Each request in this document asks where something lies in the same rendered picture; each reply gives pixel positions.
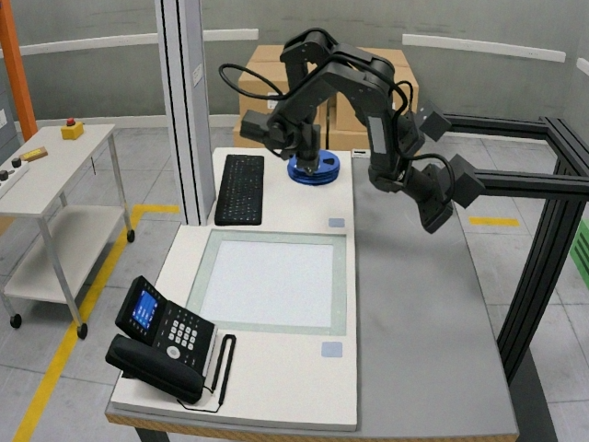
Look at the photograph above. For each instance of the black keyboard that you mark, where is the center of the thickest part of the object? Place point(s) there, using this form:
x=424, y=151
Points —
x=241, y=191

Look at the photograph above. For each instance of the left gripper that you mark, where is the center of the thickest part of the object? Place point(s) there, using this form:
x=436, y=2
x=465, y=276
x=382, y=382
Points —
x=303, y=143

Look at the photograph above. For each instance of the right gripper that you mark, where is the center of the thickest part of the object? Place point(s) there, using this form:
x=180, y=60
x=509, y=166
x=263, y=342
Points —
x=305, y=160

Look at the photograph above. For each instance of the black desk telephone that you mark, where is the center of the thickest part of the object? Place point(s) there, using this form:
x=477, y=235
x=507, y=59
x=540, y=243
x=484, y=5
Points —
x=167, y=332

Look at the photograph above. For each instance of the white desk top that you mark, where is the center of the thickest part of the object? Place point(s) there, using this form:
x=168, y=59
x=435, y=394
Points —
x=276, y=379

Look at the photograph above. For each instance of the grey vertical column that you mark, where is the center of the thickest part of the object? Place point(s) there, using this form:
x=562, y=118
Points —
x=187, y=162

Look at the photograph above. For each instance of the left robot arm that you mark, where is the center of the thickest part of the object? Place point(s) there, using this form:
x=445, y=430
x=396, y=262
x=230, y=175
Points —
x=373, y=96

